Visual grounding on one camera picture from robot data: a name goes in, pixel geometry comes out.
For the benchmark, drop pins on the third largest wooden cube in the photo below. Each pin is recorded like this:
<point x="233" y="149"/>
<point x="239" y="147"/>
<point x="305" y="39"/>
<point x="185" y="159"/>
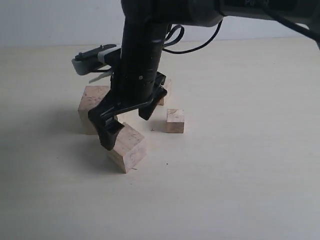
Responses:
<point x="168" y="87"/>

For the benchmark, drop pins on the second largest wooden cube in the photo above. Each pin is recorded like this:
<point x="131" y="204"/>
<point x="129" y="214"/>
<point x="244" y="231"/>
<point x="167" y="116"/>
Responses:
<point x="130" y="148"/>

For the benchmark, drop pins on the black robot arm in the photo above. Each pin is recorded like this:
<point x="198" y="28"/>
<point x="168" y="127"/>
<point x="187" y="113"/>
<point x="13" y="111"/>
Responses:
<point x="147" y="22"/>

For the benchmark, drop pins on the smallest wooden cube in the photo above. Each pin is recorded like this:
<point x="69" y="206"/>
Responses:
<point x="175" y="121"/>

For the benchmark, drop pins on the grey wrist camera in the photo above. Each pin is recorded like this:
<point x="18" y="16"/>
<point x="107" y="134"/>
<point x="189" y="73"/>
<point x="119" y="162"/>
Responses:
<point x="93" y="60"/>

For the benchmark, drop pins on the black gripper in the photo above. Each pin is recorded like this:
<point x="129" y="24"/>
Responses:
<point x="135" y="84"/>

